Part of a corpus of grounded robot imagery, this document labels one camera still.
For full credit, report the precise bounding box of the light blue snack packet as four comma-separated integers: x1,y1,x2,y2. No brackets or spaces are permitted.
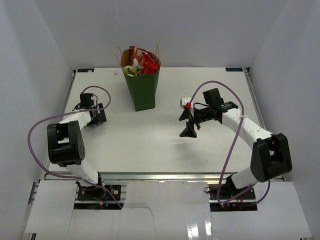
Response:
84,124,101,132

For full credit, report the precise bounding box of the green snack packet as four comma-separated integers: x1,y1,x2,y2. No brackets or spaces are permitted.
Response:
122,65,137,77
130,58,144,77

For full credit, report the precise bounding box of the large red candy bag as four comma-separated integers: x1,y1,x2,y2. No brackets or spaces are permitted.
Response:
129,46,160,75

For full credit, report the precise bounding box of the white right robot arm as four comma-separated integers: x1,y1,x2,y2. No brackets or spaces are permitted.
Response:
179,88,293,200

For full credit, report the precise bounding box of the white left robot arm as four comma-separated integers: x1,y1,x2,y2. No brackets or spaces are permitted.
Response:
47,93,107,200

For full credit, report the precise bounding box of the brown and green paper bag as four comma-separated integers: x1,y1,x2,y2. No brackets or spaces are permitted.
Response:
114,46,161,112

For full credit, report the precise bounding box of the blue label left corner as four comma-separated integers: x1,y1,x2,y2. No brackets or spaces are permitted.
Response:
77,68,95,73

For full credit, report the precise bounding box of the blue label corner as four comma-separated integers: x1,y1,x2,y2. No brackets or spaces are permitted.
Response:
77,68,95,73
225,67,243,72

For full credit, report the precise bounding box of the blue label right corner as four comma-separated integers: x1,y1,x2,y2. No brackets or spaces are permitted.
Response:
225,67,243,72

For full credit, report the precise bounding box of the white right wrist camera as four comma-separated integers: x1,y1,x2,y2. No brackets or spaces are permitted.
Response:
179,97,193,111

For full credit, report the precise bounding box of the aluminium front rail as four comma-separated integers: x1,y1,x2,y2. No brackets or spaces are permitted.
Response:
43,171,285,181

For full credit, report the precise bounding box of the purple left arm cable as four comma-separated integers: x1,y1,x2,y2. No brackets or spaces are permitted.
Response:
27,85,123,210

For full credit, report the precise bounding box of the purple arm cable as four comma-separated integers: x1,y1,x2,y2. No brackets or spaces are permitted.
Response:
187,80,271,205
27,85,123,210

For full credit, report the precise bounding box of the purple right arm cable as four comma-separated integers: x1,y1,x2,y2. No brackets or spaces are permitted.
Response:
187,80,271,205

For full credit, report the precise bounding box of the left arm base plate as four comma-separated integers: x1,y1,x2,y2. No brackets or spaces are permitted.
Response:
75,185,122,202

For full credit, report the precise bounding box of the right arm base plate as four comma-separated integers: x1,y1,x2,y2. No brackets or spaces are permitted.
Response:
204,183,258,212

